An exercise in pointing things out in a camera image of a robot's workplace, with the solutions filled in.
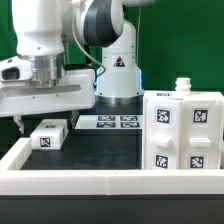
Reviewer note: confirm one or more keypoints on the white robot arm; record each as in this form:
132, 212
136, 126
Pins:
43, 26

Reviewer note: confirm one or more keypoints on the small white cabinet top block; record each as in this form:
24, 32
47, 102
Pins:
49, 134

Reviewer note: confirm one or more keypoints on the white U-shaped obstacle frame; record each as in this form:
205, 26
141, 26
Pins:
14, 180

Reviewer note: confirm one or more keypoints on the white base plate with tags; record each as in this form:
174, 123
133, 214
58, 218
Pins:
109, 122

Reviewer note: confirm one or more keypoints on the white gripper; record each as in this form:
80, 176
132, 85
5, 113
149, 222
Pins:
38, 85

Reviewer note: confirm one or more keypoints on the white cabinet door panel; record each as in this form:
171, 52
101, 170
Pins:
162, 144
201, 131

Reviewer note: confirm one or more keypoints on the white cabinet body box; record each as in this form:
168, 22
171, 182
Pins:
182, 90

